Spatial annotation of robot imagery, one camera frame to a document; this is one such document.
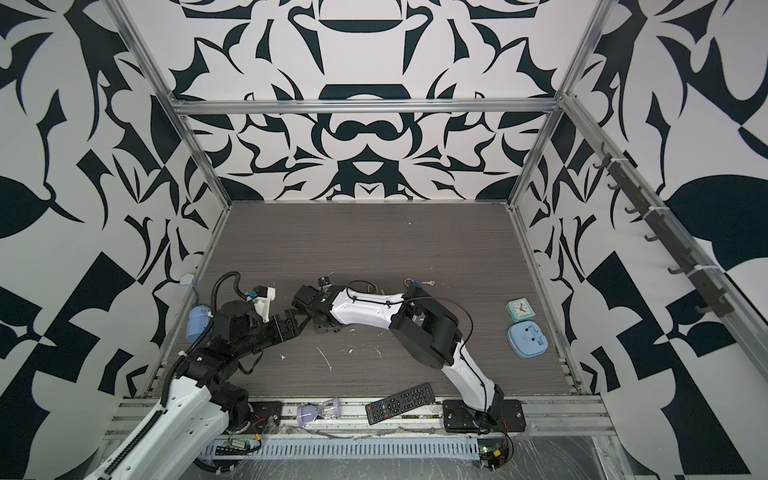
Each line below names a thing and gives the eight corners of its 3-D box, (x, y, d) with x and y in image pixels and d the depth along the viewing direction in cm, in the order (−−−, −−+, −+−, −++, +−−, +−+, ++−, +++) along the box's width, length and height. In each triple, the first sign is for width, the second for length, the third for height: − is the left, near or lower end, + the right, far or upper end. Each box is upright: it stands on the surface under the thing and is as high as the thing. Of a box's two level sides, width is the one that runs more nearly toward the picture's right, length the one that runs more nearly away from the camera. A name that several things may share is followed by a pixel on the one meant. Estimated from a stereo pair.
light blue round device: (512, 358, 85) (516, 354, 82) (503, 324, 91) (506, 320, 89) (547, 358, 85) (552, 354, 82) (536, 324, 91) (540, 320, 89)
